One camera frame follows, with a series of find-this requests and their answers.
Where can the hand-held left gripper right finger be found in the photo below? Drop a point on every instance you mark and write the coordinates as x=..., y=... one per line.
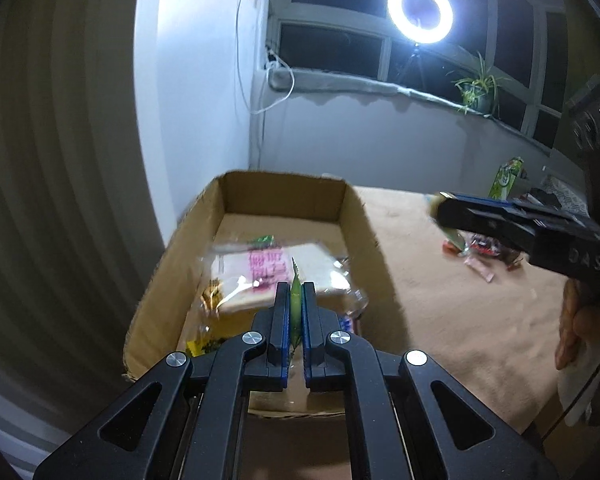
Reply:
x=310, y=340

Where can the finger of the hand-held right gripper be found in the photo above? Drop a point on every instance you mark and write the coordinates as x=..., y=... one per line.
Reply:
x=485, y=199
x=485, y=225

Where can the dark green candy packet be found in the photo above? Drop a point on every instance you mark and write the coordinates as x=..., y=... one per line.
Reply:
x=262, y=240

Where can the green paper bag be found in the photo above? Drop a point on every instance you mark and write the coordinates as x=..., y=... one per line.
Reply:
x=505, y=180

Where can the white lace tablecloth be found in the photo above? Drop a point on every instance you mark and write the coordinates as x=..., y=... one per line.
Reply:
x=570, y=195

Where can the light green candy packet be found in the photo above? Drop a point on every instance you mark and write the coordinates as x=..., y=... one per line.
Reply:
x=296, y=300

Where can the potted spider plant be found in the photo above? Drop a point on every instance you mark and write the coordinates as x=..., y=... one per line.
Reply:
x=475, y=92

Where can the yellow snack packet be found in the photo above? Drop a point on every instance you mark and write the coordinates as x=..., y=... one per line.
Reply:
x=205, y=345

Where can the beige table blanket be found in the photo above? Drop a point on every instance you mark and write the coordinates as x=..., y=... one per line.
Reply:
x=430, y=320

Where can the cardboard box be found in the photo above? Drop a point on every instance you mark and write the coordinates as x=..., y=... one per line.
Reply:
x=180, y=260

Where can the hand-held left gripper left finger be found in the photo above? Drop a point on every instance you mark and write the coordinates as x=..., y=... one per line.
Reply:
x=282, y=340

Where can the black tripod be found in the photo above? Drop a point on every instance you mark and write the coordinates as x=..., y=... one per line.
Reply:
x=416, y=52

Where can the sliced bread clear packet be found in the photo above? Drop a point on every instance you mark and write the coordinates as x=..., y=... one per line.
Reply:
x=260, y=270

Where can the person's right hand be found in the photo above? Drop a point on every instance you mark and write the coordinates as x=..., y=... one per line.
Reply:
x=580, y=325

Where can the white window frame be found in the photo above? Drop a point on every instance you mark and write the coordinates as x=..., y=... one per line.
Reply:
x=330, y=15

